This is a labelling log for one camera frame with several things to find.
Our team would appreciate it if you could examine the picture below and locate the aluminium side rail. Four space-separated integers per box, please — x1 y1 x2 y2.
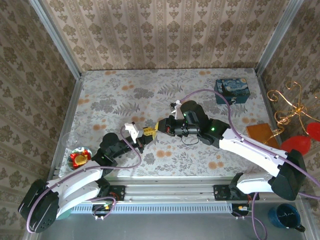
254 69 301 186
46 76 85 185

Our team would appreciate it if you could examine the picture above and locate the gold wire ornament stand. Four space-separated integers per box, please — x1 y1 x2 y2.
262 80 320 146

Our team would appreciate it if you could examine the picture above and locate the starry night tin box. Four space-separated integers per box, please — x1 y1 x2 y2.
214 77 251 105

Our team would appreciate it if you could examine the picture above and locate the small black controller board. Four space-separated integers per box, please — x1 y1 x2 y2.
91 202 116 218
231 203 251 217

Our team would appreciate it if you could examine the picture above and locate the small red balloon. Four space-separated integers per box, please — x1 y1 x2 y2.
306 122 320 141

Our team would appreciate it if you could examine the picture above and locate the orange wooden block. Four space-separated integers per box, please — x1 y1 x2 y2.
246 122 281 150

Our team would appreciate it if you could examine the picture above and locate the clear plastic cup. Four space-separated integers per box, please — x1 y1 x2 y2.
61 132 80 148

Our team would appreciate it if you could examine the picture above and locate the floral tablecloth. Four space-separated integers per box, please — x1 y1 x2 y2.
59 67 292 179

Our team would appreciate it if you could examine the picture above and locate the large red balloon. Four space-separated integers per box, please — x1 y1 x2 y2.
279 136 312 156

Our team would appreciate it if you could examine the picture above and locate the red yellow toy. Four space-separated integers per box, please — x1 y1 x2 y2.
69 149 91 167

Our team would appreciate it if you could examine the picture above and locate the aluminium corner post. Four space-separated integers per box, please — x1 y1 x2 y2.
254 0 305 77
28 0 83 80

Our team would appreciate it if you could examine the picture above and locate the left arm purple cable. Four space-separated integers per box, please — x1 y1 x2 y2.
26 124 143 233

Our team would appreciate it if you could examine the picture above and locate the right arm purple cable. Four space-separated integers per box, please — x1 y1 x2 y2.
179 89 320 240

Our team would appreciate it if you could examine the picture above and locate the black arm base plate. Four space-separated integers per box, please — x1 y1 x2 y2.
213 184 260 202
98 184 126 202

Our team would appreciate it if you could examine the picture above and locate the slotted grey cable duct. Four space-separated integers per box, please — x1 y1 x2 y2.
71 201 233 215

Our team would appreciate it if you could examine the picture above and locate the thin black wire loop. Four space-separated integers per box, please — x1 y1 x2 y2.
180 135 199 146

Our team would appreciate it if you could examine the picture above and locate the dark blue mug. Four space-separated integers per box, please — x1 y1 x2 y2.
268 203 307 233

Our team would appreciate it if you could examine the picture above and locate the glass bowl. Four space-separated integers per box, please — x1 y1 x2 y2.
66 146 93 172

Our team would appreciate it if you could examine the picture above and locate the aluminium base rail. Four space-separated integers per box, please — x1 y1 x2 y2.
37 177 303 204

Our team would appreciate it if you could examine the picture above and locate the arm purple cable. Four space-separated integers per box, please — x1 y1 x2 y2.
26 124 143 233
179 89 320 240

